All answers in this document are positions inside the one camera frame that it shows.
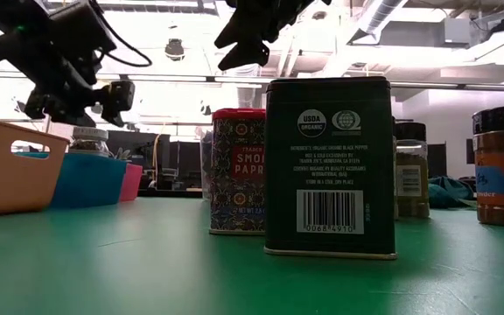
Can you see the green table mat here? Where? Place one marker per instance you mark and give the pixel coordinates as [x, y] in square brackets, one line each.
[147, 262]

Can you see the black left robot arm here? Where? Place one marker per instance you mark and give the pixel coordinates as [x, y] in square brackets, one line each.
[11, 22]

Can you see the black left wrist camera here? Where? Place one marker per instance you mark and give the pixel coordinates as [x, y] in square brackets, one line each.
[81, 30]

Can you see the black ceiling dome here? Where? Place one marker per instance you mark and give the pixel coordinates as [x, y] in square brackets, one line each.
[174, 49]

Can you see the orange-label black-lid spice jar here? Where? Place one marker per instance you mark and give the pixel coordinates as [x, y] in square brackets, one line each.
[503, 175]

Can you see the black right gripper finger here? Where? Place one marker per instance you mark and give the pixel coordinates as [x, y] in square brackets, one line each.
[234, 35]
[249, 56]

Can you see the clear plastic storage box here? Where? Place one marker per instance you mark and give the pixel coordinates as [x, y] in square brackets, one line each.
[206, 166]

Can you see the long ceiling light rail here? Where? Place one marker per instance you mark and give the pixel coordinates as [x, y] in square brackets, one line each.
[453, 86]

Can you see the red-lid paprika tin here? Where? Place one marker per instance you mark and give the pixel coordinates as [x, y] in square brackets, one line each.
[236, 175]

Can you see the black wall monitor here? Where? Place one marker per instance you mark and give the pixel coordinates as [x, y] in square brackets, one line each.
[470, 151]

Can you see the corrugated silver air duct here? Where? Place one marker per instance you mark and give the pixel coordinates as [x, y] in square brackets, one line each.
[247, 92]

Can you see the orange plastic bin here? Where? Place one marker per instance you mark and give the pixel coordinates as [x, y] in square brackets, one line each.
[11, 184]

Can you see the white-lid glass spice jar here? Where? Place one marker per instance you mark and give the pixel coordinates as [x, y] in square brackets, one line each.
[90, 140]

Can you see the blue plastic bin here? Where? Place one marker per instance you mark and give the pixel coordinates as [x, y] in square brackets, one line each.
[90, 179]

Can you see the black pepper tin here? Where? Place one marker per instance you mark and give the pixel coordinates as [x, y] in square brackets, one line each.
[331, 175]

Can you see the small potted succulent plant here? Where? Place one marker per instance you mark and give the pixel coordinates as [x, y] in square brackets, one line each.
[121, 154]

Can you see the pink plastic bin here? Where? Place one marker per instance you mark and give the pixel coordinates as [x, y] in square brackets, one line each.
[131, 181]

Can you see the dark green cloth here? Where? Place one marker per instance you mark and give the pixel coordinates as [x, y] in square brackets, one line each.
[451, 192]

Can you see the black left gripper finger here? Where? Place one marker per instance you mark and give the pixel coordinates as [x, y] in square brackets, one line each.
[59, 107]
[118, 102]

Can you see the smooth silver air duct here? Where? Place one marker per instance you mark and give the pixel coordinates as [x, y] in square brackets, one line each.
[379, 15]

